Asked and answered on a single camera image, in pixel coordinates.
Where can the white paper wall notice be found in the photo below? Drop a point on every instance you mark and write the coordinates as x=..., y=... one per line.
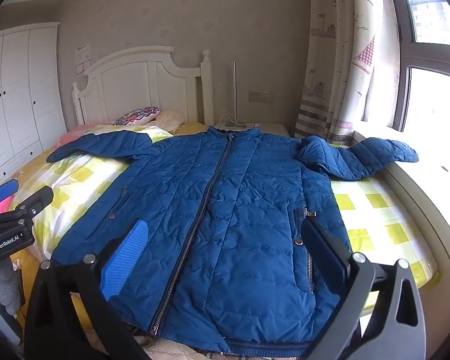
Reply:
x=83, y=54

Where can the dark framed window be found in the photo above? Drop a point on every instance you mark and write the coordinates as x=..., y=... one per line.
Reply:
x=405, y=63

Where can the yellow white checked blanket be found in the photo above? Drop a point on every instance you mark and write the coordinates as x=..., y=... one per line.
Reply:
x=378, y=210

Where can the beige wall socket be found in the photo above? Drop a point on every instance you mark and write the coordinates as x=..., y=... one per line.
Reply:
x=260, y=96

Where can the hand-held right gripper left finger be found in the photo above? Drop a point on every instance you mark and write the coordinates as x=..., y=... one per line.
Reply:
x=127, y=255

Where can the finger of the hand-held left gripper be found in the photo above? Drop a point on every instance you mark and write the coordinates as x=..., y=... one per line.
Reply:
x=3, y=192
x=35, y=199

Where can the printed beige curtain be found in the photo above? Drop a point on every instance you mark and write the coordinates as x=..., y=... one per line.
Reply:
x=341, y=63

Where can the floral patterned pillow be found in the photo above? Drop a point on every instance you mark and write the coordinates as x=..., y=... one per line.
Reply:
x=138, y=115

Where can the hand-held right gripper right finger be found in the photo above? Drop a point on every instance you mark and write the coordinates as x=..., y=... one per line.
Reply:
x=324, y=249

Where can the white window sill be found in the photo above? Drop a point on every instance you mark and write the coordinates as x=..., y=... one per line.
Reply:
x=435, y=195

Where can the pink pillow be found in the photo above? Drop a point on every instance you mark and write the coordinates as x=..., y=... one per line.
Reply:
x=78, y=133

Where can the beige plush toy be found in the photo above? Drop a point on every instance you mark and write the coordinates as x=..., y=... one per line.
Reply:
x=170, y=120

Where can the white nightstand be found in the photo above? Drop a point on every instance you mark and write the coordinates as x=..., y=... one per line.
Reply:
x=273, y=129

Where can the white bed headboard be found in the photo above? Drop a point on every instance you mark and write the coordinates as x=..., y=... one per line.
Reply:
x=127, y=90

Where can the white wardrobe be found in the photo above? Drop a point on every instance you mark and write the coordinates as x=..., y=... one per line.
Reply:
x=18, y=93

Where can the blue quilted jacket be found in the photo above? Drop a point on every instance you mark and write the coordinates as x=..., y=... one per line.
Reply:
x=228, y=232

